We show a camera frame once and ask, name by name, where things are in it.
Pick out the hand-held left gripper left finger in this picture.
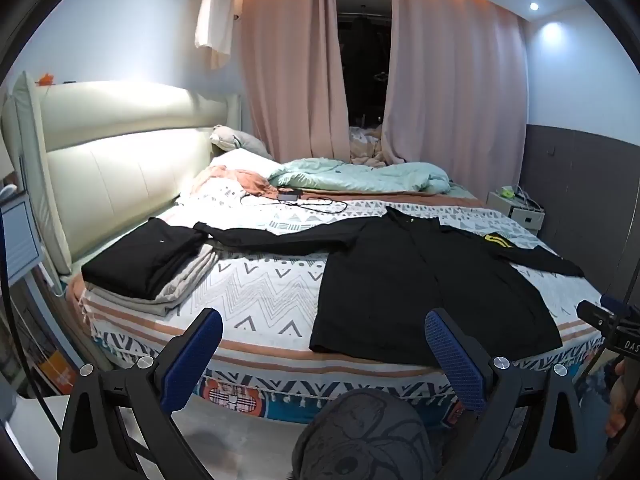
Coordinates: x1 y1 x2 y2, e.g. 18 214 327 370
56 307 224 480

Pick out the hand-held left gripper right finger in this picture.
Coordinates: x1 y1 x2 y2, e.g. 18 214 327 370
424 308 596 480

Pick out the black coat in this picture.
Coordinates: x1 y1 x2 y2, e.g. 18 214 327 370
194 205 586 366

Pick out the person's right hand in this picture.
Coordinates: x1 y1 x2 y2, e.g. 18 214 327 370
605 359 640 440

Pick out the folded grey garment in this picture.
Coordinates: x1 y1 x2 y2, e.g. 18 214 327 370
85 244 221 317

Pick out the patterned white bedspread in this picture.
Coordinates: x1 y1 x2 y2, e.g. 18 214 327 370
67 192 608 423

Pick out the folded black garment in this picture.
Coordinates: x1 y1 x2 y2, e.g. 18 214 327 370
81 217 211 301

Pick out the person's leg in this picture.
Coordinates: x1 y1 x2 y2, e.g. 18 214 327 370
292 389 443 480

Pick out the white nightstand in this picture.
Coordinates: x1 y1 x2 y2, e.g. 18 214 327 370
487 187 546 233

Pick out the orange box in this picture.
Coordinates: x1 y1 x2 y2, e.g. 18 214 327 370
40 350 76 396

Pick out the orange cloth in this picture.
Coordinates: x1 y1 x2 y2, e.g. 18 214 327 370
192 165 278 198

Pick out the cream padded headboard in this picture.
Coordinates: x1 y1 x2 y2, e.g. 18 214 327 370
2 71 243 276

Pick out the white pillow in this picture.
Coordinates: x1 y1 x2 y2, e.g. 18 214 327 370
177 149 282 208

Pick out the blue framed device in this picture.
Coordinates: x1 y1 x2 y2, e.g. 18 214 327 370
0 187 43 286

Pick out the mint green duvet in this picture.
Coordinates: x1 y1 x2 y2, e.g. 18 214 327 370
267 157 471 196

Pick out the grey pillow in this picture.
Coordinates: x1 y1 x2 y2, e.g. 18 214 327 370
209 125 273 161

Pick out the beige blanket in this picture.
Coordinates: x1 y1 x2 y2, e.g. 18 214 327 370
348 125 401 166

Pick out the pink curtain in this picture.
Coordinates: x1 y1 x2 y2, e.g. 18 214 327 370
235 0 351 162
382 0 531 201

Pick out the white hanging garment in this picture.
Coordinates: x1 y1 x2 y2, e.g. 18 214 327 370
195 0 237 70

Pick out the thin black charger cable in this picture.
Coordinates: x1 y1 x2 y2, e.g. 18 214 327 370
240 187 348 216

